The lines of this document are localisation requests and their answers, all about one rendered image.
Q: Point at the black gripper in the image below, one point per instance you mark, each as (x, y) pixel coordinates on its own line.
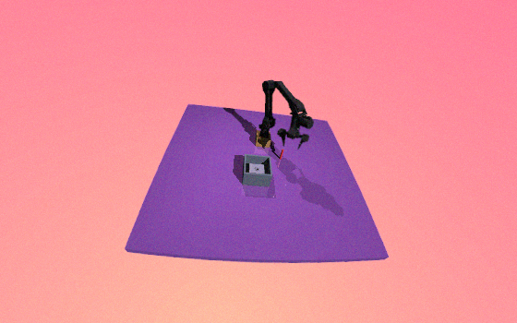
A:
(282, 132)

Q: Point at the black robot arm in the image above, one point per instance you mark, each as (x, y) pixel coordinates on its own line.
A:
(295, 106)

